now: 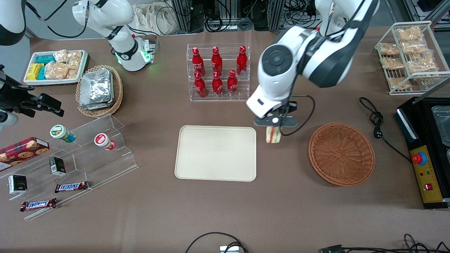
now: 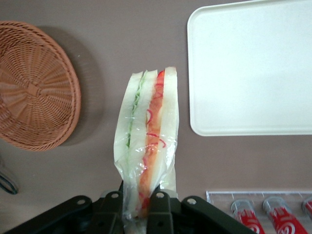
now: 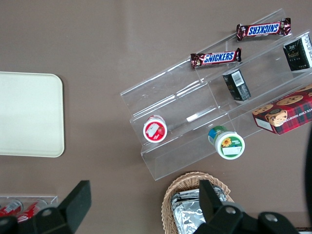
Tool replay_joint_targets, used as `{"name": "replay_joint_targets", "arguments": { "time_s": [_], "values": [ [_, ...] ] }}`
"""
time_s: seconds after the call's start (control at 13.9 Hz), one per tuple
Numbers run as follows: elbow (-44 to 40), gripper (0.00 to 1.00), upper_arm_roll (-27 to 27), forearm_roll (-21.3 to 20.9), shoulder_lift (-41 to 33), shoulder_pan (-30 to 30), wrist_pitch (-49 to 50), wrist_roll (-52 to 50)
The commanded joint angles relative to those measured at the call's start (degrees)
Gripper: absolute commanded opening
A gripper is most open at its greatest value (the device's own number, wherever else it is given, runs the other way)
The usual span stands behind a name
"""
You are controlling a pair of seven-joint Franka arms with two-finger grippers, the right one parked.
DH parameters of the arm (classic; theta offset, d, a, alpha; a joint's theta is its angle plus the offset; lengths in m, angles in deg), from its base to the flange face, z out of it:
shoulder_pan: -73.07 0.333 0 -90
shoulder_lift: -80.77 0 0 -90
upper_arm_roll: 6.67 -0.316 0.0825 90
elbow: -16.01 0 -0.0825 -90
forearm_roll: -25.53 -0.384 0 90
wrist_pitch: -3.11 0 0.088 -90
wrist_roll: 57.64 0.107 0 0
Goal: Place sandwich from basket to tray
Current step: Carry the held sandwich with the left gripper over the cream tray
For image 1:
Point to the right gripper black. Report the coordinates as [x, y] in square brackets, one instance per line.
[14, 98]

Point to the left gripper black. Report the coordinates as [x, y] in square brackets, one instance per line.
[289, 106]

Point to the triangular sandwich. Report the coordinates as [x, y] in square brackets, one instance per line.
[272, 135]

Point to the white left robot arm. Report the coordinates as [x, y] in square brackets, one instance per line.
[281, 80]

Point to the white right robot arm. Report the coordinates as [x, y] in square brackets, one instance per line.
[105, 14]

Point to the white rectangular snack tray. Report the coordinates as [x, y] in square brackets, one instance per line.
[31, 82]

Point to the brown wicker basket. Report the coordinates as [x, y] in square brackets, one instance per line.
[341, 154]

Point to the beige plastic tray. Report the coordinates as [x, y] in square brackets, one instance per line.
[215, 153]

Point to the light tan wicker basket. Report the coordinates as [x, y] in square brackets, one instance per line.
[117, 91]

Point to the green lid white cup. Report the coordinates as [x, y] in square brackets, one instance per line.
[60, 132]

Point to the teal snack pack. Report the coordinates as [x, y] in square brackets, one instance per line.
[45, 59]
[42, 73]

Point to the yellow snack pack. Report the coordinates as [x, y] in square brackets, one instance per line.
[34, 71]

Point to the clear bag of crackers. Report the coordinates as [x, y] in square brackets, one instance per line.
[72, 73]
[56, 70]
[74, 59]
[60, 56]

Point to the red tartan cookie box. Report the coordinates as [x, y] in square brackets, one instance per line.
[21, 153]

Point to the silver foil packets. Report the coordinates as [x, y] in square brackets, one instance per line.
[95, 88]

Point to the clear acrylic bottle rack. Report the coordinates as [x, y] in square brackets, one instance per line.
[225, 99]

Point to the red cola bottle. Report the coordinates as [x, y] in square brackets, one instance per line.
[217, 85]
[242, 60]
[197, 62]
[200, 87]
[217, 60]
[232, 83]

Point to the red lid white cup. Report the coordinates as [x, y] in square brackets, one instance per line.
[102, 140]

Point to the clear acrylic step display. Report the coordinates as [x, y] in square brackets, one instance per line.
[91, 165]

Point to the small black and white carton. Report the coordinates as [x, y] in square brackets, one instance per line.
[17, 184]

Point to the Snickers chocolate bar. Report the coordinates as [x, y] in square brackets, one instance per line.
[71, 187]
[38, 204]

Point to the bagged bread snack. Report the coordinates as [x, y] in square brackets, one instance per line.
[392, 63]
[409, 34]
[389, 49]
[420, 63]
[399, 83]

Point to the small white device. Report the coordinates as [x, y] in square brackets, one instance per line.
[229, 249]

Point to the red emergency stop button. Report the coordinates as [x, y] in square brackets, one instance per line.
[419, 159]

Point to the beige cloth bag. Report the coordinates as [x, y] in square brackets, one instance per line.
[154, 17]

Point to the black control box yellow panel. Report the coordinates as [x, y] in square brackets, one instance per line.
[432, 182]

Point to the clear plastic container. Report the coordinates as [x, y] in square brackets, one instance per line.
[442, 123]

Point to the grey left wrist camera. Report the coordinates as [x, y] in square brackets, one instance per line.
[267, 121]

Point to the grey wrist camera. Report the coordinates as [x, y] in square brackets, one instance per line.
[7, 120]
[267, 121]

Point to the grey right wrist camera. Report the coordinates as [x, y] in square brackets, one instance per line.
[7, 120]

